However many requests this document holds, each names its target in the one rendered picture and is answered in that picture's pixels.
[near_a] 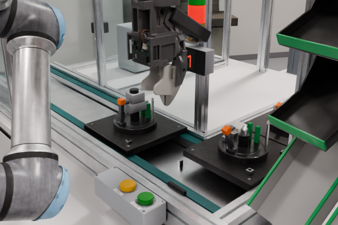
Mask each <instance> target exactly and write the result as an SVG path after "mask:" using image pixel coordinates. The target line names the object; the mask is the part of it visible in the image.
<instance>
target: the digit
mask: <svg viewBox="0 0 338 225"><path fill-rule="evenodd" d="M186 50H187V69H188V70H192V71H195V51H192V50H188V49H186Z"/></svg>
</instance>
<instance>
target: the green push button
mask: <svg viewBox="0 0 338 225"><path fill-rule="evenodd" d="M137 202H138V203H139V204H142V205H149V204H152V203H153V202H154V195H153V194H152V193H150V192H142V193H140V194H138V195H137Z"/></svg>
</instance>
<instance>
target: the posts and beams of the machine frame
mask: <svg viewBox="0 0 338 225"><path fill-rule="evenodd" d="M274 4H275V0H263V1H262V13H261V24H260V36H259V47H258V59H257V71H260V72H265V71H268V66H269V55H270V45H271V35H272V25H273V14H274Z"/></svg>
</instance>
